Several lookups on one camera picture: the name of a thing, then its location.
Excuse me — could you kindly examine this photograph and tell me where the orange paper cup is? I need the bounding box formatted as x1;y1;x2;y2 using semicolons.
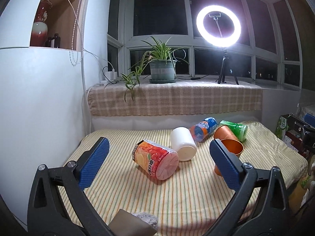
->
209;138;244;176
214;125;239;141

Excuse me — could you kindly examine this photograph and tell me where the green plastic cup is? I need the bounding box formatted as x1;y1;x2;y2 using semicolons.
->
220;120;248;142

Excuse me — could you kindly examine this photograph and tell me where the orange paper cup lying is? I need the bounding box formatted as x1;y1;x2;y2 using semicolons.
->
214;125;239;141

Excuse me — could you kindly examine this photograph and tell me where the blue orange drink cup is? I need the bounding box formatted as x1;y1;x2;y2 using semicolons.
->
190;117;218;142

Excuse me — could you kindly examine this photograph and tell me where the white plastic cup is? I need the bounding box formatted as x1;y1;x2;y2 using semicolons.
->
170;127;197;162

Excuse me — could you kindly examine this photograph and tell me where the red orange fruit cup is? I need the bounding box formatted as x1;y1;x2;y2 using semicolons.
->
132;140;179;181

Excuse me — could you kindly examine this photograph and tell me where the red cardboard box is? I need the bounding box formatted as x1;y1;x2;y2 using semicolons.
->
282;113;315;158

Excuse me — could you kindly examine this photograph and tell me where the green white carton box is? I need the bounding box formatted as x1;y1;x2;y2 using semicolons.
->
275;116;288;140

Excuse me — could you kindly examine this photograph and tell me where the plaid beige blanket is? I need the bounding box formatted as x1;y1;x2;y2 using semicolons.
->
88;82;263;117

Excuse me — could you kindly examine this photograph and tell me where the potted spider plant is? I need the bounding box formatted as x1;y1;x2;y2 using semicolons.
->
103;36;190;102

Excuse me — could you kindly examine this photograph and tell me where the red white vase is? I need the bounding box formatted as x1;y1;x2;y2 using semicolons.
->
30;0;52;46

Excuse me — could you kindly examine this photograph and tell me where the ring light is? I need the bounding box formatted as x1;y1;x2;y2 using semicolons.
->
196;5;241;48

